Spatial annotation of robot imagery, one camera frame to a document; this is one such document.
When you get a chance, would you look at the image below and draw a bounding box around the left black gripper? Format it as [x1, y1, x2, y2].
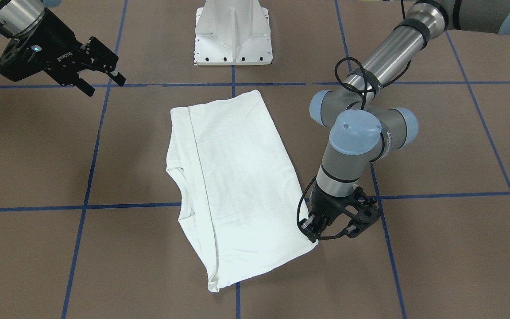
[300, 185, 383, 242]

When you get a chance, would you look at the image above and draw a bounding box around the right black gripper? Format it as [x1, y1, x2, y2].
[0, 9, 126, 97]

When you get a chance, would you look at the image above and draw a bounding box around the white printed t-shirt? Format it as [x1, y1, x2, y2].
[166, 89, 315, 293]

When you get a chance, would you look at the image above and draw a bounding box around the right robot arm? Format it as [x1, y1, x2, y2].
[0, 0, 126, 97]

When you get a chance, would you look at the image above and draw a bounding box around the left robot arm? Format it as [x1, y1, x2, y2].
[297, 0, 510, 243]

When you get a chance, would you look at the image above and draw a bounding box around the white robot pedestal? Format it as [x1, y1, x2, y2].
[193, 0, 273, 66]

